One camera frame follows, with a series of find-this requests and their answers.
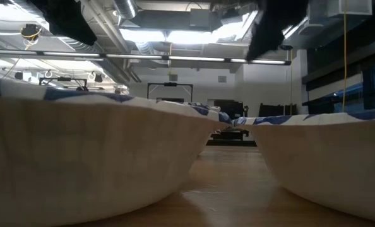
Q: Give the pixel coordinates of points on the grey wall vent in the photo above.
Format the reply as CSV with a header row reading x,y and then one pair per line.
x,y
173,77
222,79

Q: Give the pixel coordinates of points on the black cabinet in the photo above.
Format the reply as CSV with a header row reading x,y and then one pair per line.
x,y
228,108

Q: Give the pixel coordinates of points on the black rectangular frame stand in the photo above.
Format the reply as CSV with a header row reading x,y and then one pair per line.
x,y
170,84

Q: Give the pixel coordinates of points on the black aluminium rig frame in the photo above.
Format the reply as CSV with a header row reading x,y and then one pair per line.
x,y
231,142

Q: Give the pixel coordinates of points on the silver spiral ceiling duct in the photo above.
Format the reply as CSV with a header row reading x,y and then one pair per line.
x,y
126,8

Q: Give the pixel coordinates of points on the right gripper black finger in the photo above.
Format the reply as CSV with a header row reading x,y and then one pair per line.
x,y
266,38

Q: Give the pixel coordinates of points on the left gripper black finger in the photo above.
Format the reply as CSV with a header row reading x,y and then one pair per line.
x,y
74,26

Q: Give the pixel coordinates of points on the black chairs row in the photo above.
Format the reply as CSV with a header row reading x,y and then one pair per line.
x,y
271,110

